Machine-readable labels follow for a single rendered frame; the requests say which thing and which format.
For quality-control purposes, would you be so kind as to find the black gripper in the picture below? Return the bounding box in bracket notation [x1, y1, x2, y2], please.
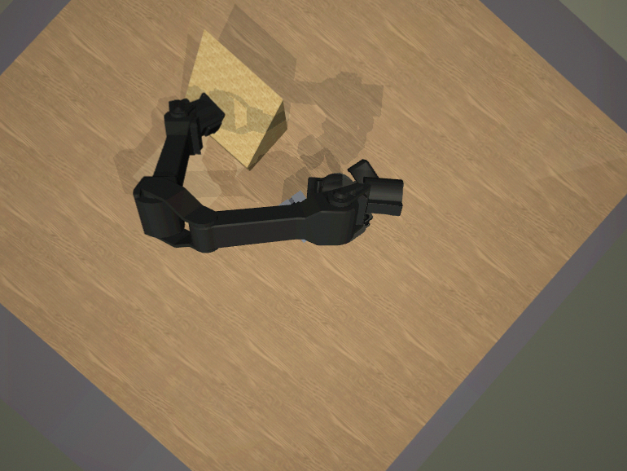
[347, 159, 378, 183]

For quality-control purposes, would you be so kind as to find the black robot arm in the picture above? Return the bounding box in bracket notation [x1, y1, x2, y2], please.
[133, 92, 404, 253]

